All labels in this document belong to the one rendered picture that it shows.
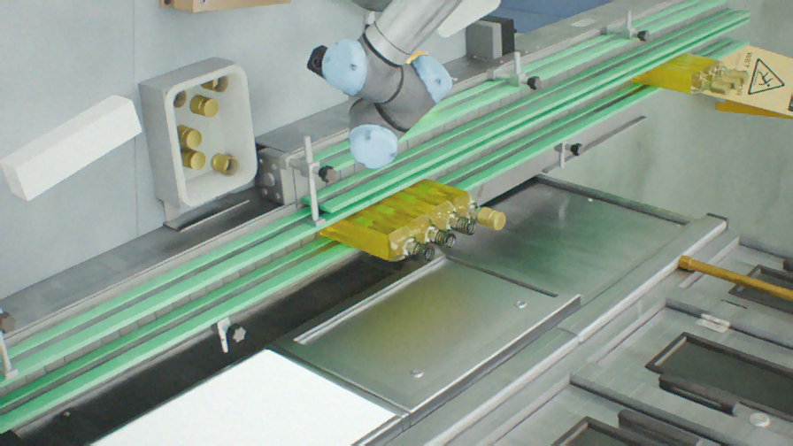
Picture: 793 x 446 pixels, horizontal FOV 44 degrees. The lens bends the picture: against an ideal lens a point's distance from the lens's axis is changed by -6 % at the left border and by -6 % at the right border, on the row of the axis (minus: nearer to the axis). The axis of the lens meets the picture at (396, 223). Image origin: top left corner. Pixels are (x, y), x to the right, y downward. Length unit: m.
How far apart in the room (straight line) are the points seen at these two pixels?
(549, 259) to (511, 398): 0.51
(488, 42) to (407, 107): 0.79
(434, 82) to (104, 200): 0.62
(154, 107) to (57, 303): 0.38
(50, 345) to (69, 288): 0.15
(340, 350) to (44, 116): 0.65
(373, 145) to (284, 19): 0.47
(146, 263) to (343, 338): 0.37
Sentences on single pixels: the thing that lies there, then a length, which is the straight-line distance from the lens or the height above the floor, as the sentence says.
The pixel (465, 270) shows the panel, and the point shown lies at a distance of 2.05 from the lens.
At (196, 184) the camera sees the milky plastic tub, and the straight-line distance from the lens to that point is 1.90.
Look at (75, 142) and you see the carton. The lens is 1.72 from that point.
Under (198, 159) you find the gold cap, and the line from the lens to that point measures 1.87.
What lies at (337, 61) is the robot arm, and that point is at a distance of 1.52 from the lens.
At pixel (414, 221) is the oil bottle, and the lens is 1.90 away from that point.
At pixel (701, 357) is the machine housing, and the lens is 1.88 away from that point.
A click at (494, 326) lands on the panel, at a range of 1.87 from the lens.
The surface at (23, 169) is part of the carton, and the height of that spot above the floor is 0.81.
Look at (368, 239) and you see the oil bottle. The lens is 1.91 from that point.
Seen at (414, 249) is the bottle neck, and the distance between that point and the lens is 1.85.
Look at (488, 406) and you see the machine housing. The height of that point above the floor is 1.39.
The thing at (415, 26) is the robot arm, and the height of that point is 1.28.
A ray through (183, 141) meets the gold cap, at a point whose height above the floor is 0.80.
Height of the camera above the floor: 2.27
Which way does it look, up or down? 40 degrees down
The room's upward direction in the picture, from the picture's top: 109 degrees clockwise
